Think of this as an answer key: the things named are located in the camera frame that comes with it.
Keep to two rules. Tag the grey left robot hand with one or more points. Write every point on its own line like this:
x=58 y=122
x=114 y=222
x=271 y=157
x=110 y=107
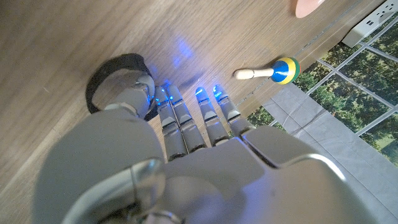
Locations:
x=192 y=180

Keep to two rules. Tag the multicoloured puzzle cube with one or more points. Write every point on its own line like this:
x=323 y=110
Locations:
x=284 y=71

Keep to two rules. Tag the pink round plate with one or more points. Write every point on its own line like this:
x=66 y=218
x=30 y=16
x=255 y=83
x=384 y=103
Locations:
x=306 y=7

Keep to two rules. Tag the white power strip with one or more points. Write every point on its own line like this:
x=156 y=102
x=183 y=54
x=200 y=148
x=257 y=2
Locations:
x=370 y=26

